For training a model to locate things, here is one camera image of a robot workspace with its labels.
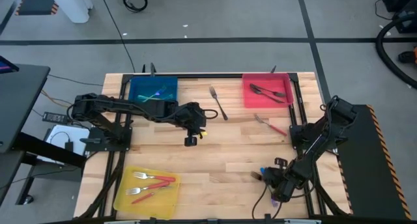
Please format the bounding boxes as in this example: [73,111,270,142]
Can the black desk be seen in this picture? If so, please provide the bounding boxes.
[0,63,87,205]

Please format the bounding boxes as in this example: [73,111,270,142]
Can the pink plastic bin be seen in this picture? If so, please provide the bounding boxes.
[241,72,295,109]

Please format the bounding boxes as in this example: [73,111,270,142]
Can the white box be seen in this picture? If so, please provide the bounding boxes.
[44,124,91,165]

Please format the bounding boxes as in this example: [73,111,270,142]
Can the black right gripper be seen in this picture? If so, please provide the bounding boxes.
[262,163,307,203]

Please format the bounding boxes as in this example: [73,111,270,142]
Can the black table frame rails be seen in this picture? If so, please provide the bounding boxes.
[97,72,326,220]

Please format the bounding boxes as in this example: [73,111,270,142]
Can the long black floor cable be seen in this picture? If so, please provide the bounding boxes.
[98,0,136,74]

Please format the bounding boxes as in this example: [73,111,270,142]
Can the black coiled cable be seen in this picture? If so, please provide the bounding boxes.
[122,0,149,13]

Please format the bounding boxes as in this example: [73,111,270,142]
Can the black crossbar with white strips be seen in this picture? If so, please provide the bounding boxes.
[104,217,322,224]

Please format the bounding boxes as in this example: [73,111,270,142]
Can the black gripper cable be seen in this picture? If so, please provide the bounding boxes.
[201,109,218,120]
[252,184,268,220]

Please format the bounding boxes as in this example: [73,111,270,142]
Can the thick black hose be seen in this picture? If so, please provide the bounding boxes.
[374,12,417,90]

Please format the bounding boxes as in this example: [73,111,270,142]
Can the black platform with hazard stripes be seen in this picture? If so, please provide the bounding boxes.
[335,103,413,220]
[14,0,60,16]

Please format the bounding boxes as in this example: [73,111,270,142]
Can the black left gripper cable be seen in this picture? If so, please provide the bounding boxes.
[201,109,218,120]

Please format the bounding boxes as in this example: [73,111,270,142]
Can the orange and black tool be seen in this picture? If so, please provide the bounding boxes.
[397,46,417,64]

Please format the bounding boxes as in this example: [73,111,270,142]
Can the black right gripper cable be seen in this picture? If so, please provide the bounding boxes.
[252,184,268,220]

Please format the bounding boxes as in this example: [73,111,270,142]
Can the blue plastic bin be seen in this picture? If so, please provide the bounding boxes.
[128,76,179,104]

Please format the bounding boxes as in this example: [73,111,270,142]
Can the yellow plastic cup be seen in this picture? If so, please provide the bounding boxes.
[113,165,182,220]

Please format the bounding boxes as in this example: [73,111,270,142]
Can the white stand base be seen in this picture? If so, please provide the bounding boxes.
[45,0,94,23]

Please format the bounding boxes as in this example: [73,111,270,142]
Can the dark laptop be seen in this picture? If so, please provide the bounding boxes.
[0,55,20,74]

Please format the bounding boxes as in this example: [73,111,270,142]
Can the black power adapter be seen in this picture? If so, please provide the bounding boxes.
[42,111,68,124]

